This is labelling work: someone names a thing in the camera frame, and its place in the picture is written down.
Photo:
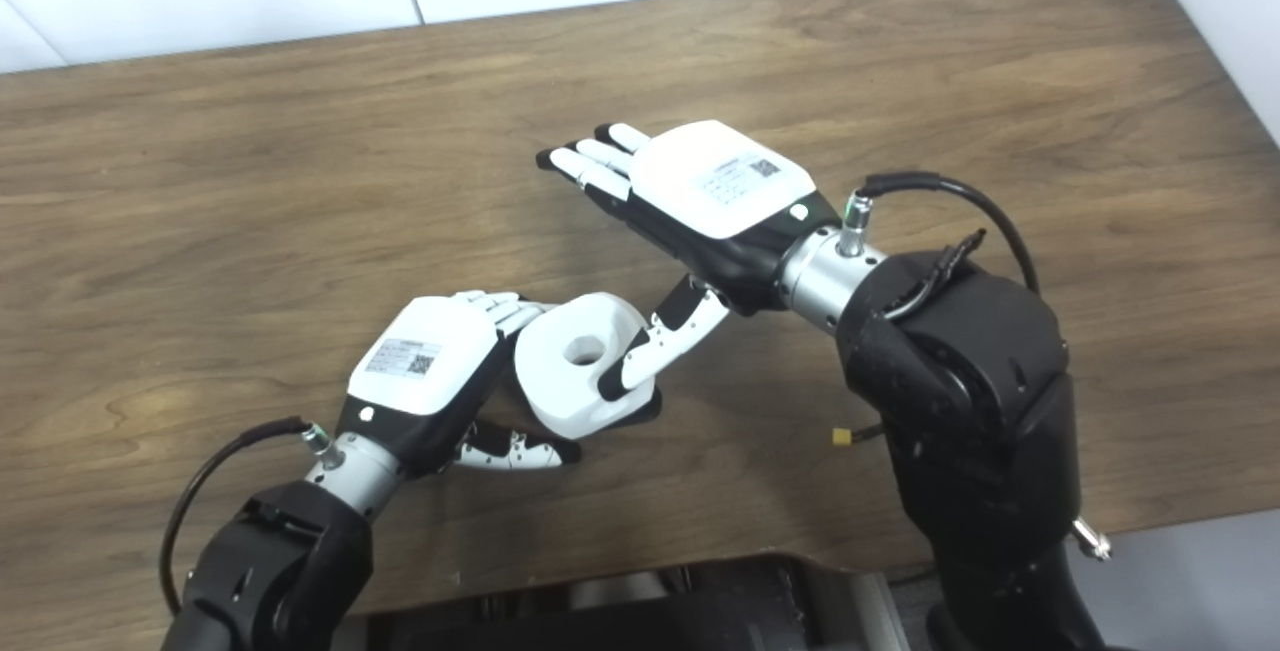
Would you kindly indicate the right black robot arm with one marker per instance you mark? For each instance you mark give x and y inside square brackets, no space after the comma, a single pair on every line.
[980,411]

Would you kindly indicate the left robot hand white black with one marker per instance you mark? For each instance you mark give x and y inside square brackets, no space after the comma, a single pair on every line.
[420,351]

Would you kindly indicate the dark robot torso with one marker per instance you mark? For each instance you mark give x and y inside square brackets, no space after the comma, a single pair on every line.
[650,611]

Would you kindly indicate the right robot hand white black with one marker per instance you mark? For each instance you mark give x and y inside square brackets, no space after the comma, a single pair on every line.
[720,181]

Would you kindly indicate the round white plastic piece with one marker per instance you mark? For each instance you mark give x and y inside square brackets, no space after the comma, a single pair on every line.
[560,391]

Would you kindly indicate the black plastic holder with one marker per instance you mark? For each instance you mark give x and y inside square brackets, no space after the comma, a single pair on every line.
[650,409]

